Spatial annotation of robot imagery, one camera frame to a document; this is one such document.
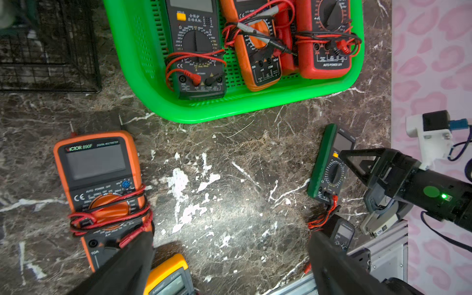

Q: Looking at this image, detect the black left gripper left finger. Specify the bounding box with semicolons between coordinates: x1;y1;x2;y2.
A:
69;232;154;295

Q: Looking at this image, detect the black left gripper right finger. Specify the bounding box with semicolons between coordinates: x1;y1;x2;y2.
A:
308;232;391;295

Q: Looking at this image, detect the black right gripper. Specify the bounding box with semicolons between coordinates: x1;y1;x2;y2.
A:
339;147;472;232

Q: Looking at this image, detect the small green multimeter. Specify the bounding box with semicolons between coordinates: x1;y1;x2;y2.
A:
309;215;355;252

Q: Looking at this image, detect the yellow Aneng multimeter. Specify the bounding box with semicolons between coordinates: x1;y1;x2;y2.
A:
144;254;197;295

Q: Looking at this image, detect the orange Victor multimeter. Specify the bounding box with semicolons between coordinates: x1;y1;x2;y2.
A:
220;1;296;92
54;130;154;272

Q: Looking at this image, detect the red Aneng large multimeter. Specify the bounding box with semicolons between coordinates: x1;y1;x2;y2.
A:
295;0;362;79

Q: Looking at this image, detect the large green XLUE multimeter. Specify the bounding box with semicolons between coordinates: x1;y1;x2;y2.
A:
164;0;226;101

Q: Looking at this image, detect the small red multimeter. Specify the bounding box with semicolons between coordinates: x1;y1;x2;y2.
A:
275;6;299;76

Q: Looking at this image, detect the green plastic basket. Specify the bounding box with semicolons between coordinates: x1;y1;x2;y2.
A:
104;1;365;124

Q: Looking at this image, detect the black wire basket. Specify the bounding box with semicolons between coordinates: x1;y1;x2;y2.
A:
1;1;102;93

